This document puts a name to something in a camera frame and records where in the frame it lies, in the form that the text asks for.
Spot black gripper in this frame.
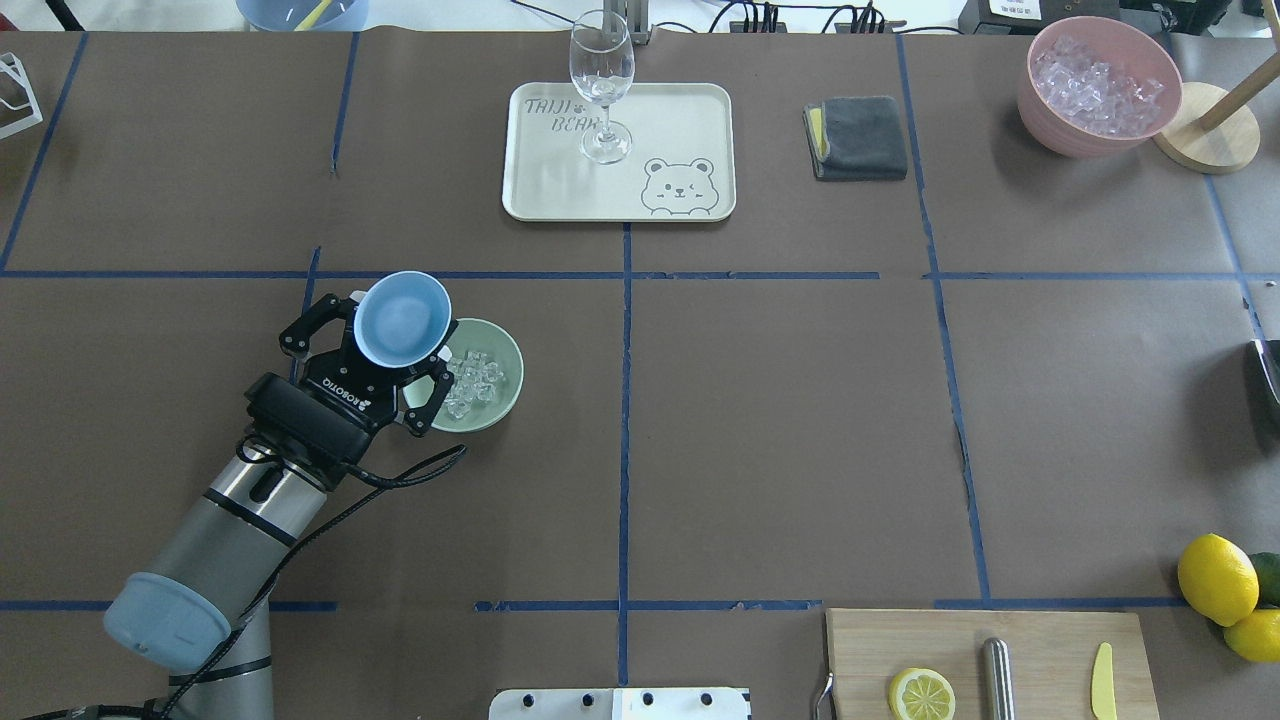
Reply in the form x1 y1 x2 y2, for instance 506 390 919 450
246 293 454 471

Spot light blue plastic cup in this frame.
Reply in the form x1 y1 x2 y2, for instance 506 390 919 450
353 272 453 368

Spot light green bowl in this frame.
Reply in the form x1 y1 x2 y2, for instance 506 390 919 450
431 318 524 433

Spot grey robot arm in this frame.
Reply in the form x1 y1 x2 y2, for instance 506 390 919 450
54 283 467 719

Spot ice cubes in green bowl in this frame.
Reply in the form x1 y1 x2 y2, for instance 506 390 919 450
444 348 506 421

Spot blue bowl with fork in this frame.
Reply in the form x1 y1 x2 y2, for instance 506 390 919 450
236 0 370 32

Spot pink bowl of ice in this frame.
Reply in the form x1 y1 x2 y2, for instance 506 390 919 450
1018 15 1183 158

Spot steel ice scoop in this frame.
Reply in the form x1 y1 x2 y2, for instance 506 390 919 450
1245 340 1279 427

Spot yellow plastic fork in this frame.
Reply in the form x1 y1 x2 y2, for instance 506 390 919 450
294 0 347 32

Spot cream bear tray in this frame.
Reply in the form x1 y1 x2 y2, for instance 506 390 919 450
500 82 737 223

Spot clear wine glass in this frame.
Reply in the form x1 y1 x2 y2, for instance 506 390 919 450
570 9 635 165

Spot grey yellow folded cloth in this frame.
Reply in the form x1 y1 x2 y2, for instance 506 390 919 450
803 96 908 181

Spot half lemon slice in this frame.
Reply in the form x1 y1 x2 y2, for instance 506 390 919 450
887 667 957 720

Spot wooden cutting board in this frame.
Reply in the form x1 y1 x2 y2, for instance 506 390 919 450
815 609 1164 720

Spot yellow plastic knife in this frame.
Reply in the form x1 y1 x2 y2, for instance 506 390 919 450
1089 642 1117 720

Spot yellow lemon front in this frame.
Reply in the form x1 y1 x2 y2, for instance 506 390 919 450
1176 533 1260 628

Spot yellow lemon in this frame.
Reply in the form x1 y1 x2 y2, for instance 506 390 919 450
1176 533 1260 628
1222 609 1280 664

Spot round wooden stand base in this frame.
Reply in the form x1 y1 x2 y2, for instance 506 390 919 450
1153 53 1279 174

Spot green avocado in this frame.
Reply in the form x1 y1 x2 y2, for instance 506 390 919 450
1248 552 1280 609

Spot yellow lemon back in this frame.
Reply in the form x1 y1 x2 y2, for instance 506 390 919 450
1222 609 1280 664

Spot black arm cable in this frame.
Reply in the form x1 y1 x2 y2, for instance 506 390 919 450
150 445 468 720

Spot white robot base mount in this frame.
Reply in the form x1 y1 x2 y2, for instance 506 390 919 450
488 685 753 719

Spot white wire cup rack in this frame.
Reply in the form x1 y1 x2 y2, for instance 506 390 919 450
1 53 44 140

